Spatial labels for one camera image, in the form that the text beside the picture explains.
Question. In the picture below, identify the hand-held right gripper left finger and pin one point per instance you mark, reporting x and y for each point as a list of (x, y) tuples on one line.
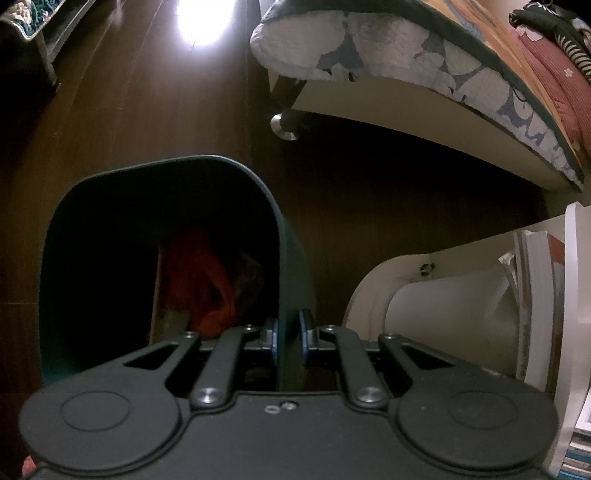
[(274, 342)]

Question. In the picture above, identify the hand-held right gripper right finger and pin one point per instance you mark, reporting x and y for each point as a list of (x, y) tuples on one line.
[(304, 341)]

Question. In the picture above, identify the red paper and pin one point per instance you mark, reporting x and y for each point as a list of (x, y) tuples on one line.
[(198, 277)]

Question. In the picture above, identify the dark teal trash bin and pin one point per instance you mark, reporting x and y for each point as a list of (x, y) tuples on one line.
[(92, 230)]

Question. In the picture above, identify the white bookshelf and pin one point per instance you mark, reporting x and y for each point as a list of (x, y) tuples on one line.
[(438, 295)]

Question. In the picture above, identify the row of white books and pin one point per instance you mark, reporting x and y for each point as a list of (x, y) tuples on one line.
[(535, 300)]

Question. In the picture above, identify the stack of magazines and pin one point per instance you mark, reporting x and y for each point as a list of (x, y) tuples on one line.
[(577, 452)]

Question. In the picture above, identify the red quilted cloth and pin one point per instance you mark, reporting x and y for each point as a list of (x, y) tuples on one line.
[(554, 78)]

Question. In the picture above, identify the dark striped cloth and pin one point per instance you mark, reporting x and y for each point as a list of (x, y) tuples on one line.
[(563, 27)]

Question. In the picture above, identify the white bed frame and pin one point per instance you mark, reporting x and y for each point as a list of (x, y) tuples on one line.
[(392, 106)]

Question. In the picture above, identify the white bench frame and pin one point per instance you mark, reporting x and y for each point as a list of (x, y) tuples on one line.
[(48, 50)]

